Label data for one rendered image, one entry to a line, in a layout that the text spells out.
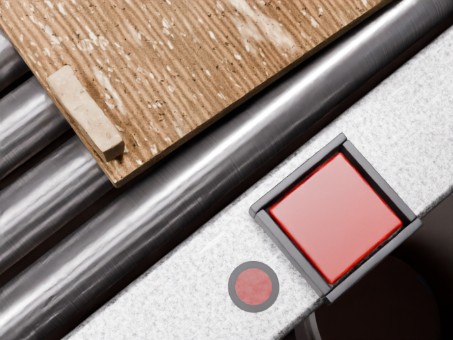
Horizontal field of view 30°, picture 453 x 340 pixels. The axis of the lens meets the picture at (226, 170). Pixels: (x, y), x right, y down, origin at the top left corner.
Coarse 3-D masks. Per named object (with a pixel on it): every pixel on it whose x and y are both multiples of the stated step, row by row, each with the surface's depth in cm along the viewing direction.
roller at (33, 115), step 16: (32, 80) 55; (16, 96) 54; (32, 96) 54; (48, 96) 54; (0, 112) 54; (16, 112) 54; (32, 112) 54; (48, 112) 54; (0, 128) 53; (16, 128) 53; (32, 128) 54; (48, 128) 54; (64, 128) 55; (0, 144) 53; (16, 144) 54; (32, 144) 54; (48, 144) 56; (0, 160) 53; (16, 160) 54; (0, 176) 54
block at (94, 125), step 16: (48, 80) 50; (64, 80) 50; (64, 96) 49; (80, 96) 50; (80, 112) 49; (96, 112) 49; (80, 128) 51; (96, 128) 49; (112, 128) 49; (96, 144) 49; (112, 144) 49
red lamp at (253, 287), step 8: (248, 272) 52; (256, 272) 52; (264, 272) 52; (240, 280) 52; (248, 280) 52; (256, 280) 52; (264, 280) 52; (240, 288) 52; (248, 288) 52; (256, 288) 52; (264, 288) 52; (240, 296) 52; (248, 296) 52; (256, 296) 52; (264, 296) 52; (256, 304) 51
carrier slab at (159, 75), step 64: (0, 0) 54; (64, 0) 54; (128, 0) 54; (192, 0) 54; (256, 0) 54; (320, 0) 55; (384, 0) 55; (64, 64) 53; (128, 64) 53; (192, 64) 53; (256, 64) 53; (128, 128) 52; (192, 128) 52
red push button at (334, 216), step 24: (336, 168) 52; (312, 192) 52; (336, 192) 52; (360, 192) 52; (288, 216) 52; (312, 216) 52; (336, 216) 52; (360, 216) 52; (384, 216) 52; (312, 240) 51; (336, 240) 51; (360, 240) 51; (384, 240) 52; (336, 264) 51
